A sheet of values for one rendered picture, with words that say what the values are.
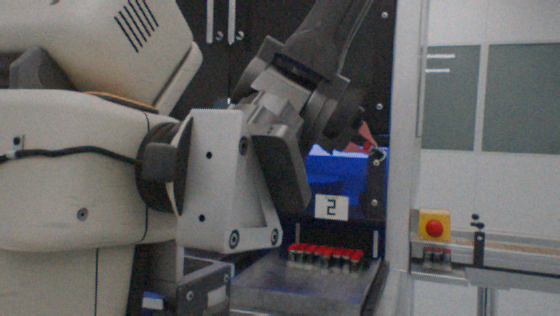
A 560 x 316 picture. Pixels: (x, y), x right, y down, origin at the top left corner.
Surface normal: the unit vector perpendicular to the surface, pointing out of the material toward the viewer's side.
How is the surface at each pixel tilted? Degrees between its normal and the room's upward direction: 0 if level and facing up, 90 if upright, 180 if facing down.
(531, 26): 90
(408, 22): 90
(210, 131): 82
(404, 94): 90
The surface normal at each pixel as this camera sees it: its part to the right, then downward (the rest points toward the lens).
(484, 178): -0.29, 0.04
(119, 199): 0.90, 0.06
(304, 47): -0.07, 0.04
